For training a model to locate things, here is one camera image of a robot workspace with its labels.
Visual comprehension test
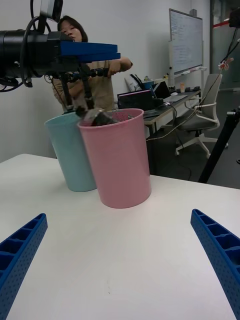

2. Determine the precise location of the open grey laptop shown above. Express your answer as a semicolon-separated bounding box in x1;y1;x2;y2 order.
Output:
151;81;188;103

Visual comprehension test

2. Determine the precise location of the white grey office chair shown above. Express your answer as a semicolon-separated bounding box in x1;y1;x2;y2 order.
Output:
174;73;229;160

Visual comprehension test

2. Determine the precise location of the person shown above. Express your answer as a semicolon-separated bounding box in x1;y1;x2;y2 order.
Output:
51;15;134;115

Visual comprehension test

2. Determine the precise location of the open laptop with dark screen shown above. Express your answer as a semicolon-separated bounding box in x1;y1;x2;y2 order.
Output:
116;89;161;119

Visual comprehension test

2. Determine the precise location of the person's left hand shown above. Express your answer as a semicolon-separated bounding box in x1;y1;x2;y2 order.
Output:
107;63;123;79

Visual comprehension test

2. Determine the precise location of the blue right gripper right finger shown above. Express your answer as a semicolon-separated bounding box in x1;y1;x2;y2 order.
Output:
190;208;240;320

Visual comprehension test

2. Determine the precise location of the whiteboard on stand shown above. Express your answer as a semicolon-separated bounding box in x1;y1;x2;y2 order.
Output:
167;8;208;87

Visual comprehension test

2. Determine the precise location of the pink plastic bin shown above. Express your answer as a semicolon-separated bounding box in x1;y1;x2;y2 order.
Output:
77;108;153;210

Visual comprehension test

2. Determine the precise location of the dark drink can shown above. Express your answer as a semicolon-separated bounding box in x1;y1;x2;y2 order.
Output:
78;107;118;127

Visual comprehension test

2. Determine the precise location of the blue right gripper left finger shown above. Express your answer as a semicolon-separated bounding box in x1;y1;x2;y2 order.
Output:
0;212;49;320

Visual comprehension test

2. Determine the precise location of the pale blue plastic bin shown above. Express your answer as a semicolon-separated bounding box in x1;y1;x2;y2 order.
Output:
44;112;98;193

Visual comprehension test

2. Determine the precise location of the long thin cable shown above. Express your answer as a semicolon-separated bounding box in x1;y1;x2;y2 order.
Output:
146;57;235;142

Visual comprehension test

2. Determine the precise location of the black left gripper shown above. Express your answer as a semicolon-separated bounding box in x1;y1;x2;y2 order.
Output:
26;31;122;76

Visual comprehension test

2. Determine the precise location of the office desk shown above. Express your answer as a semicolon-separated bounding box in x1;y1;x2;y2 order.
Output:
143;88;202;141

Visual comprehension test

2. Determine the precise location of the black teleoperation arm device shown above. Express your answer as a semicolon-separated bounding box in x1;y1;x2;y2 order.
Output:
44;61;111;116

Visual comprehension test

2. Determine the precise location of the black tripod leg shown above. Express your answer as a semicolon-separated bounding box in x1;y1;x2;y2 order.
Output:
197;106;240;185

